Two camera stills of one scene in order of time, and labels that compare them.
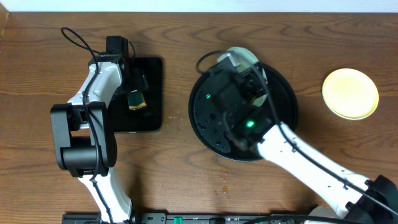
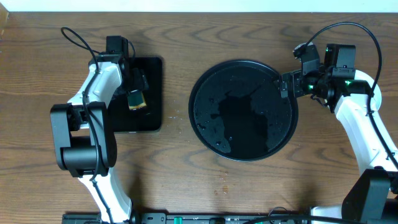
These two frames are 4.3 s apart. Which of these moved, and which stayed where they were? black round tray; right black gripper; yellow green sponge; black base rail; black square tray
Moved: right black gripper
Stayed: yellow green sponge; black square tray; black base rail; black round tray
